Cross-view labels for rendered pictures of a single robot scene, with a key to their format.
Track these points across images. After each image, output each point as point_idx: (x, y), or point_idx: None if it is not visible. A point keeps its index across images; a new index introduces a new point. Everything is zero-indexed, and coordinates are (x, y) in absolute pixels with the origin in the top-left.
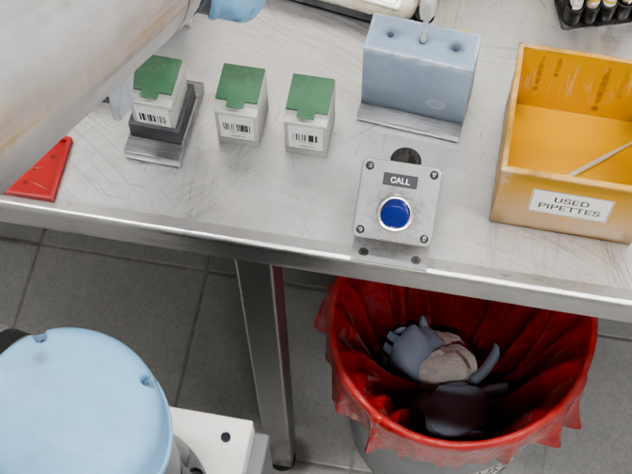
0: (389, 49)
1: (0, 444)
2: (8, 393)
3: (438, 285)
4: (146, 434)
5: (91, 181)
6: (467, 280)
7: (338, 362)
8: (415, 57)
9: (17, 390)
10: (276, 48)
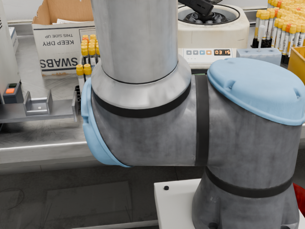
0: (249, 54)
1: (240, 81)
2: (227, 70)
3: (301, 132)
4: (299, 78)
5: None
6: None
7: None
8: (259, 54)
9: (230, 69)
10: None
